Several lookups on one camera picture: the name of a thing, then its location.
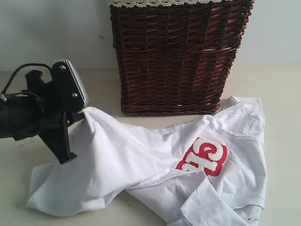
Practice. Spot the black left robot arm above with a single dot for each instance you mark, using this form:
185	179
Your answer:
6	116

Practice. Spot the white t-shirt red patch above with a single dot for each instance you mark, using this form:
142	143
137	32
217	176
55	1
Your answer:
207	172

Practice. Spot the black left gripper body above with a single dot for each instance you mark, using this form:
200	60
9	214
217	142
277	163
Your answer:
35	107

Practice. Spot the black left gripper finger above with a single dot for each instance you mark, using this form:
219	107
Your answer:
74	117
56	138

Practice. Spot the dark brown wicker basket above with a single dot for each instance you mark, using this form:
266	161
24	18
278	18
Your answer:
175	60

